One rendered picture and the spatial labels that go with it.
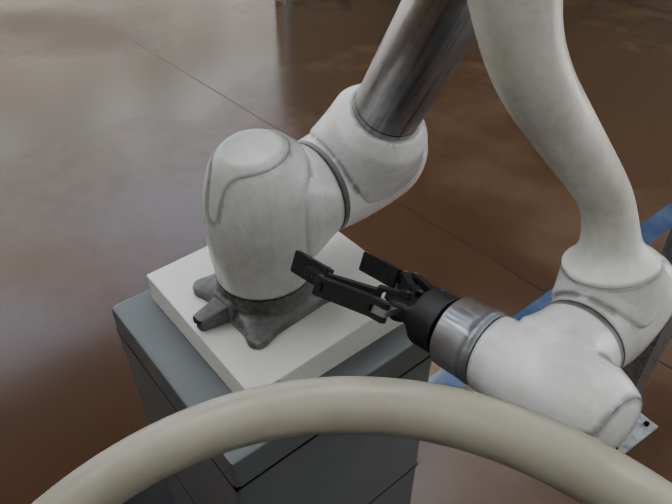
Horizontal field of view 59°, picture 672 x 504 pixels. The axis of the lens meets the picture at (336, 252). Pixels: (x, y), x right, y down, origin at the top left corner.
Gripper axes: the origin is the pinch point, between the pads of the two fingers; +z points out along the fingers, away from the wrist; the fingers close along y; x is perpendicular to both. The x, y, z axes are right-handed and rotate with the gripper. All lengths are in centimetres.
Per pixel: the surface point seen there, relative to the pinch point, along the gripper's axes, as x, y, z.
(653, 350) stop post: -17, 106, -18
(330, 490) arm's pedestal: -41.3, 12.8, -1.9
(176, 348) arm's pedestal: -22.5, -9.7, 19.1
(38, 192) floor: -59, 41, 232
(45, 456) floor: -97, 4, 90
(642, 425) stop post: -45, 131, -18
